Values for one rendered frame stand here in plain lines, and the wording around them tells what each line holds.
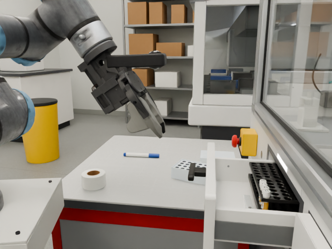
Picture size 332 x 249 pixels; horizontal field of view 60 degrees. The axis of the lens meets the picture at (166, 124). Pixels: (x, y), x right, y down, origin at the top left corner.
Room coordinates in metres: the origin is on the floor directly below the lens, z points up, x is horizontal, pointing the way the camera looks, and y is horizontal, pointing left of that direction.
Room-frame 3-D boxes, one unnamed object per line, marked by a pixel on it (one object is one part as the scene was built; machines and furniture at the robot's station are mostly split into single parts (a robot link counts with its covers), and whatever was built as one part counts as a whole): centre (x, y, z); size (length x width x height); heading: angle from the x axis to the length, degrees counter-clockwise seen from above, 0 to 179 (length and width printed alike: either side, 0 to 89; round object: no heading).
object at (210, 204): (0.56, -0.09, 0.87); 0.29 x 0.02 x 0.11; 171
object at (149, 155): (1.04, 0.09, 0.77); 0.14 x 0.02 x 0.02; 84
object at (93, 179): (0.80, 0.22, 0.78); 0.07 x 0.07 x 0.04
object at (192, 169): (0.56, -0.07, 0.91); 0.07 x 0.04 x 0.01; 171
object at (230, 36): (2.18, -0.82, 1.13); 1.78 x 1.14 x 0.45; 171
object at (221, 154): (1.02, -0.19, 0.77); 0.13 x 0.09 x 0.02; 82
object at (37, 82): (4.13, 1.96, 0.61); 1.15 x 0.72 x 1.22; 166
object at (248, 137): (0.87, -0.26, 0.88); 0.07 x 0.05 x 0.07; 171
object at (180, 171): (0.86, -0.09, 0.78); 0.12 x 0.08 x 0.04; 63
